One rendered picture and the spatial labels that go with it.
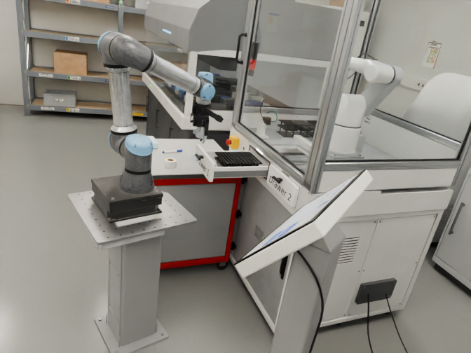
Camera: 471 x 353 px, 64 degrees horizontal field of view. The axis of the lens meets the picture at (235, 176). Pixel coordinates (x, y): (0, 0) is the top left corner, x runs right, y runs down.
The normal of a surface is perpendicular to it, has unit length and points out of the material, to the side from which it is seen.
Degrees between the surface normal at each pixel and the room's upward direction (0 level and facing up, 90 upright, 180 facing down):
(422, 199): 90
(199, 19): 90
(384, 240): 90
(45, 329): 0
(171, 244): 90
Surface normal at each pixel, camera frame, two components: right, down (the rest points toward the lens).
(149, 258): 0.58, 0.40
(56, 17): 0.28, 0.41
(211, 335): 0.14, -0.91
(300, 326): -0.53, 0.26
